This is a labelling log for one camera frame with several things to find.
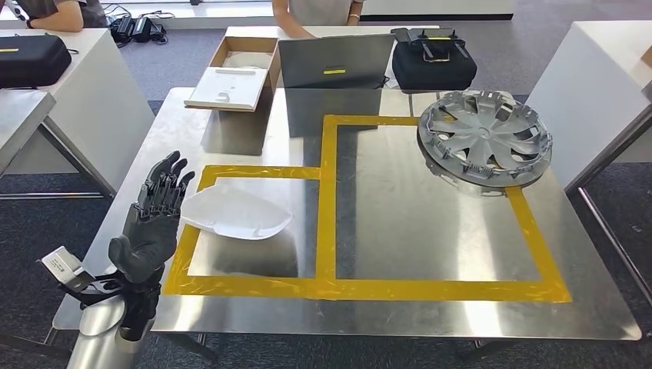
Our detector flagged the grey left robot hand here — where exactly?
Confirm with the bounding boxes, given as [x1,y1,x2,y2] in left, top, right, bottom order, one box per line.
[108,150,197,284]

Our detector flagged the white curved plastic part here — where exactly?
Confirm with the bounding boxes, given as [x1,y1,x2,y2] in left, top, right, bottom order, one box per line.
[181,183,294,241]

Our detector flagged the stainless steel workbench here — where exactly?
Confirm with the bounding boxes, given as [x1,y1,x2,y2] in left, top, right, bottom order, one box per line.
[52,86,643,369]

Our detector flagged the cardboard box with white lid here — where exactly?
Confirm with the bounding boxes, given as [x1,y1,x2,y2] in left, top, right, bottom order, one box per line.
[184,35,282,113]

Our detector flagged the stainless steel table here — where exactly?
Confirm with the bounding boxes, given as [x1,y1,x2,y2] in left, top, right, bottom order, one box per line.
[562,78,652,307]
[0,88,57,177]

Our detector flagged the black zip case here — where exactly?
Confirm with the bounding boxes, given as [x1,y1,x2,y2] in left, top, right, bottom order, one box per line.
[0,34,73,90]

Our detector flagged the person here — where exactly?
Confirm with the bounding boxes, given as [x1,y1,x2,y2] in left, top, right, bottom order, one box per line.
[271,0,365,40]
[0,0,108,32]

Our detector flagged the grey laptop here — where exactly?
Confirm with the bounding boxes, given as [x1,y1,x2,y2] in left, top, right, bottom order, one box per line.
[277,34,397,90]

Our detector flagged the silver wheel cover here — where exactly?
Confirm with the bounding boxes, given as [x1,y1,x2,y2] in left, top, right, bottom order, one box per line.
[416,90,554,197]

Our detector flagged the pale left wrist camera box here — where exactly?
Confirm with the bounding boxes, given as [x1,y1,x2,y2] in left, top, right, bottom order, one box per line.
[39,245,88,294]

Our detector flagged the black chargers with cables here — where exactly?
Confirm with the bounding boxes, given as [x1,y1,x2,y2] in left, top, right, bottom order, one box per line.
[109,14,169,45]

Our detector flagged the black case with strap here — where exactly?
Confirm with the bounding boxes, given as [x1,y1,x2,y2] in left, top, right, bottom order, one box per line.
[391,28,478,93]

